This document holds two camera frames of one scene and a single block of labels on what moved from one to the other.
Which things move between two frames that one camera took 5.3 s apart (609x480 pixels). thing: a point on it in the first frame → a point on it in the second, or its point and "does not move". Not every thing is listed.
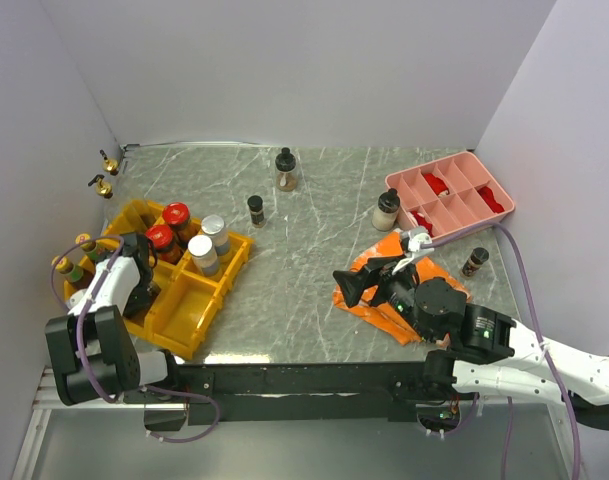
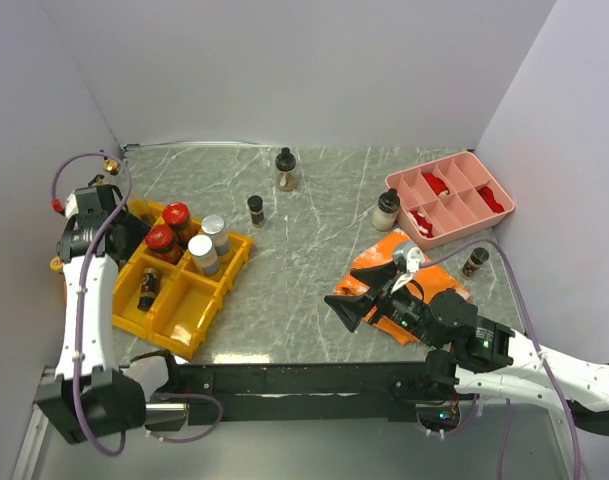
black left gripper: (142, 300) → (132, 242)
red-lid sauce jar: (160, 239) does not move
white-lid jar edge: (202, 250) does not move
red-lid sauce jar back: (177, 216) does not move
